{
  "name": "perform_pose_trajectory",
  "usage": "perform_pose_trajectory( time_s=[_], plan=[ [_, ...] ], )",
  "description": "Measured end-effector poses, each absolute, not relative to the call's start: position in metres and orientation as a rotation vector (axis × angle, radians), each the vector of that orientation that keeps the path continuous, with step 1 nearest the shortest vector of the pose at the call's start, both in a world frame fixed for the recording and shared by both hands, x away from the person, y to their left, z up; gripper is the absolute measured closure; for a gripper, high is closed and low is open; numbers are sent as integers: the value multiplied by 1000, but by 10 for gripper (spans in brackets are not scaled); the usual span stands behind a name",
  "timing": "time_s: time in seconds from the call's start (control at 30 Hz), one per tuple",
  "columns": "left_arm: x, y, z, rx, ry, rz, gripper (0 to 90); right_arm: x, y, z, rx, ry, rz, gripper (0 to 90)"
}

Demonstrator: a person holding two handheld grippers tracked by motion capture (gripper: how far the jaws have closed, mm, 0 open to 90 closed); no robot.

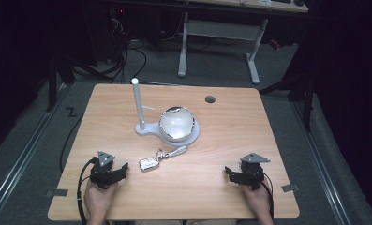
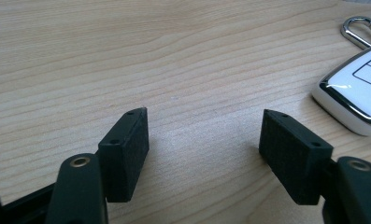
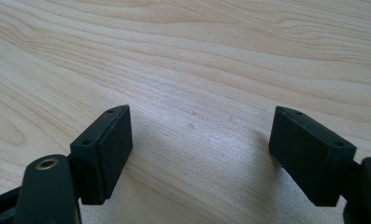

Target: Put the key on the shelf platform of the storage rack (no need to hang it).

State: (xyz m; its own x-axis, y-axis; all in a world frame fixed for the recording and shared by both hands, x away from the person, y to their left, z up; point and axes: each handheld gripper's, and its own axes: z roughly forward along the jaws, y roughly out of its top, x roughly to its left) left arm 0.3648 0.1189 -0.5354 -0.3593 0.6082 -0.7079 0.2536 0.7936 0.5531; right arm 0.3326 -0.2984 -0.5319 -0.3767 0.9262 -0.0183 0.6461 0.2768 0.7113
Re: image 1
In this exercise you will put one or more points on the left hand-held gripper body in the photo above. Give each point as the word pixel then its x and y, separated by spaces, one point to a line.
pixel 101 172

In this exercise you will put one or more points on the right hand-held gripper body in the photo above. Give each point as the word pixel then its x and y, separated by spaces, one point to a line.
pixel 253 173

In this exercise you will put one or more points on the person's left hand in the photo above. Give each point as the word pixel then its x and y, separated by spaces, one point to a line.
pixel 97 200

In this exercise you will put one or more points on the person's right hand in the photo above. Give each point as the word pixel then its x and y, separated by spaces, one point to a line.
pixel 259 201

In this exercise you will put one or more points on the grey tape piece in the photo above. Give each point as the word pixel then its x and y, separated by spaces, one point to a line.
pixel 58 192
pixel 290 187

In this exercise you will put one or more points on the white stand with pole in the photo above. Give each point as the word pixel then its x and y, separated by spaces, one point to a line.
pixel 138 106

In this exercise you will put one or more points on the silver metal bowl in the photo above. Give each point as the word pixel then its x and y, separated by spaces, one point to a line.
pixel 176 122

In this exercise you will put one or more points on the black metal stand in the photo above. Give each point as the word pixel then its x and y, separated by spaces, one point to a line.
pixel 52 84
pixel 307 100

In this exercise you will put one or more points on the dark computer case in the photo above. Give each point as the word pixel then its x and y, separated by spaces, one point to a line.
pixel 113 34

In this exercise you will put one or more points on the white-legged wooden desk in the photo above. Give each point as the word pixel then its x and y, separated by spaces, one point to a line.
pixel 219 29

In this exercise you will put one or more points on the metal floor rail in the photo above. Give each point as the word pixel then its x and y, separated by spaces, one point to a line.
pixel 321 162
pixel 21 162

